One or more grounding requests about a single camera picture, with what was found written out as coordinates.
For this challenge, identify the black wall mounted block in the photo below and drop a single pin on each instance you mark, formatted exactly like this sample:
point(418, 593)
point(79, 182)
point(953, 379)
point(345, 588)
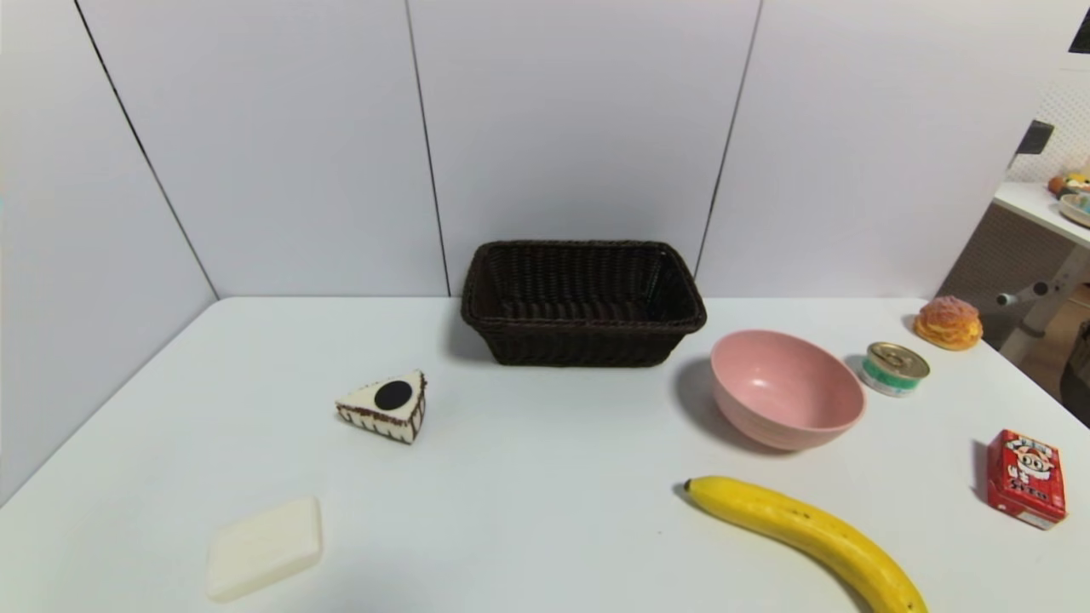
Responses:
point(1035, 138)

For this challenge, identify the white soap bar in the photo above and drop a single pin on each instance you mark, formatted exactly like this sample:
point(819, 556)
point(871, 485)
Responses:
point(264, 549)

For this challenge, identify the pale dish on desk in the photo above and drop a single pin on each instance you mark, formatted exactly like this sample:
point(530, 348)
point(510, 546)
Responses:
point(1077, 209)

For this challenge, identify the green labelled tin can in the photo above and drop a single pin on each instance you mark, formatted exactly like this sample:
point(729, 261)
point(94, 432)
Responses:
point(894, 368)

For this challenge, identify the yellow banana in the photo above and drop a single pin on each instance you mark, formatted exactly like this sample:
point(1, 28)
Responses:
point(809, 524)

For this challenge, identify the white desk leg frame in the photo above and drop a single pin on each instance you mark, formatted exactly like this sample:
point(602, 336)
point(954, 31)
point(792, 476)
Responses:
point(1047, 294)

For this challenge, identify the red snack box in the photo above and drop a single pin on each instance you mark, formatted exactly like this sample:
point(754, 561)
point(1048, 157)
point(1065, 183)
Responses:
point(1026, 477)

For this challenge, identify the dark brown wicker basket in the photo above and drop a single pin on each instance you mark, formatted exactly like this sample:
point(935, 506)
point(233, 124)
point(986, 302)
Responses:
point(579, 345)

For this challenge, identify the white background desk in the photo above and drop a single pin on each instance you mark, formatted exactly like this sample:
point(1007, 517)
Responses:
point(1035, 207)

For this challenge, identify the black corner fixture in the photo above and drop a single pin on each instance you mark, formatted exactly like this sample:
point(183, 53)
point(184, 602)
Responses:
point(1083, 34)

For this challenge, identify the triangular cake slice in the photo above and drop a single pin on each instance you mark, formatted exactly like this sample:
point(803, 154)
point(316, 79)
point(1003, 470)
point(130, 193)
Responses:
point(375, 417)

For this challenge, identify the cream puff pastry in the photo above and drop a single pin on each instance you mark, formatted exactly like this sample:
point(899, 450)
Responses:
point(947, 323)

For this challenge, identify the grey mesh desk panel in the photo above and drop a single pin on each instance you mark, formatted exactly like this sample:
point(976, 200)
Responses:
point(992, 255)

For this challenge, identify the pink bowl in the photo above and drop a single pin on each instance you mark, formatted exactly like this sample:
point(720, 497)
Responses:
point(783, 383)

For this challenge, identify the orange toy fruit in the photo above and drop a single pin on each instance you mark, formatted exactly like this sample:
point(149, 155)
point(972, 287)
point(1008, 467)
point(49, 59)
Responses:
point(1069, 182)

